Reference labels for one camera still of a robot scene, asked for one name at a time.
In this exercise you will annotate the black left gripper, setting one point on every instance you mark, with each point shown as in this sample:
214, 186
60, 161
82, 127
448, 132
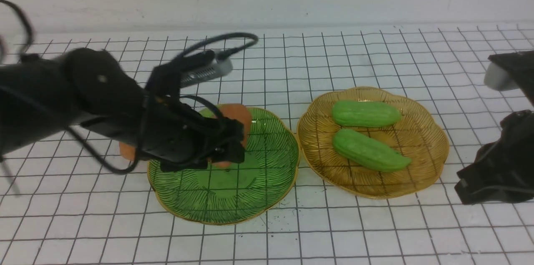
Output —
180, 138

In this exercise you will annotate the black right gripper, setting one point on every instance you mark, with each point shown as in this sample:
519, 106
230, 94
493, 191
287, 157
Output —
503, 171

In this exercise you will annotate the brown potato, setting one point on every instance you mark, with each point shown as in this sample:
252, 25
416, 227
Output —
237, 112
127, 152

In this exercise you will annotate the green bitter gourd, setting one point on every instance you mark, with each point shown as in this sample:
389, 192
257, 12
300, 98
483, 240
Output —
368, 152
370, 114

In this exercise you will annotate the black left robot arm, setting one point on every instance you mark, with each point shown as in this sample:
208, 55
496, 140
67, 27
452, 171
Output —
85, 87

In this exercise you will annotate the green glass plate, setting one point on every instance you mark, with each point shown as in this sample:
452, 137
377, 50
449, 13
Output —
217, 196

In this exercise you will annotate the amber glass plate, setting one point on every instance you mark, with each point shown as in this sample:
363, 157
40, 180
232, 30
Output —
416, 135

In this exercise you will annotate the white grid tablecloth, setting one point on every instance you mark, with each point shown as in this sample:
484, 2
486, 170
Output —
71, 211

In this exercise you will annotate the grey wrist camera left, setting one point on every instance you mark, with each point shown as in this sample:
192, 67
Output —
206, 71

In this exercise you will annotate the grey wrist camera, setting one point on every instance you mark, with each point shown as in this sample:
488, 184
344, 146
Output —
510, 71
206, 71

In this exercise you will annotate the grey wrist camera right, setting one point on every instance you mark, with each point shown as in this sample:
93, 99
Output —
510, 71

